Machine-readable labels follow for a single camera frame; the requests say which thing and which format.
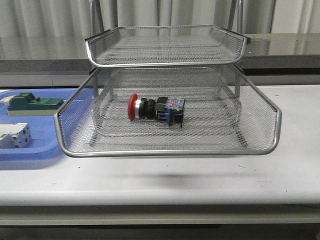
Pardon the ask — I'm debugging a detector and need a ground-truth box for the red emergency push button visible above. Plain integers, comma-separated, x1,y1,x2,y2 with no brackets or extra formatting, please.
127,93,186,128

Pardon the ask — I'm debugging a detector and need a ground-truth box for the silver mesh tray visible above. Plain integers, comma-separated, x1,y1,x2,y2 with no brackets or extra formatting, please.
95,100,242,138
54,65,282,157
85,25,250,68

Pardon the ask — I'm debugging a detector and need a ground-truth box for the blue plastic tray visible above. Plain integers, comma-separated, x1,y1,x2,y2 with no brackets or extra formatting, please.
0,88,94,162

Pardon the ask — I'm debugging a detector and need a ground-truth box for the white circuit breaker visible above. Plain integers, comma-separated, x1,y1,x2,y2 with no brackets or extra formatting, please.
0,122,32,149

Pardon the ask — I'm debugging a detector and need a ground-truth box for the small white component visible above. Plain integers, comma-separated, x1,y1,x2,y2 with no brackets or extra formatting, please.
0,95,14,108

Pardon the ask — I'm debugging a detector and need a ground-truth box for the silver metal rack frame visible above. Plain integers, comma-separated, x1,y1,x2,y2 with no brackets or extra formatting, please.
88,0,251,149

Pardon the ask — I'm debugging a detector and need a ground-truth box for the green electrical switch block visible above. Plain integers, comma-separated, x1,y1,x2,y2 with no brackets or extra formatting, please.
7,92,64,117

